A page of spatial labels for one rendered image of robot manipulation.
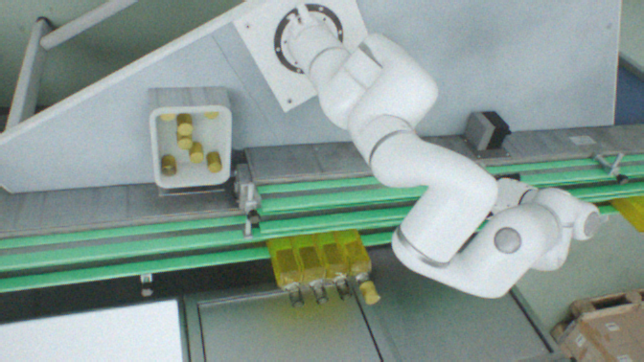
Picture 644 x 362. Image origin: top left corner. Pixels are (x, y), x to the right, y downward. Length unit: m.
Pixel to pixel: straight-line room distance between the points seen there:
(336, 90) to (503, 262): 0.38
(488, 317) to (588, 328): 3.44
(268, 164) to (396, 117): 0.57
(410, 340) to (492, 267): 0.66
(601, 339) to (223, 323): 3.99
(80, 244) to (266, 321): 0.47
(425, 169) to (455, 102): 0.83
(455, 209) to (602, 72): 1.13
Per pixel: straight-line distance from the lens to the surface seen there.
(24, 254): 1.28
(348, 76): 0.87
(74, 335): 1.33
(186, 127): 1.20
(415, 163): 0.68
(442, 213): 0.69
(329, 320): 1.33
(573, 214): 1.02
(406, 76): 0.77
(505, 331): 1.52
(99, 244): 1.27
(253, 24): 1.10
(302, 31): 1.08
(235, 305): 1.33
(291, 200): 1.21
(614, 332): 5.04
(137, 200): 1.32
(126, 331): 1.31
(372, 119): 0.77
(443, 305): 1.50
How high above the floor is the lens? 1.79
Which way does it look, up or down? 45 degrees down
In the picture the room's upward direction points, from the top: 157 degrees clockwise
